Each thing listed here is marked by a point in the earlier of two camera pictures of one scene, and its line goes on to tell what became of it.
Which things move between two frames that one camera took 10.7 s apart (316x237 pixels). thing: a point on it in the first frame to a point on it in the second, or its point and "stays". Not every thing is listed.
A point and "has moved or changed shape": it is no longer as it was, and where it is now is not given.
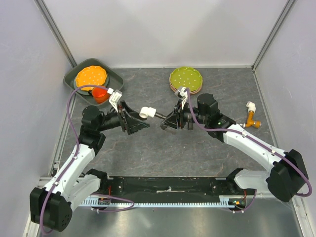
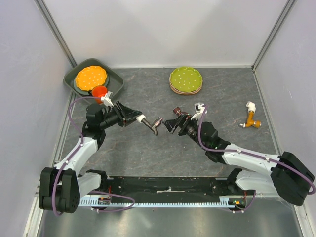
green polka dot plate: x=187 y=77 stays
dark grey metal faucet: x=170 y=130 to x=154 y=128
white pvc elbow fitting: x=145 y=111 has moved or changed shape
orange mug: x=99 y=94 stays
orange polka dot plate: x=95 y=75 stays
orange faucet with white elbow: x=250 y=122 stays
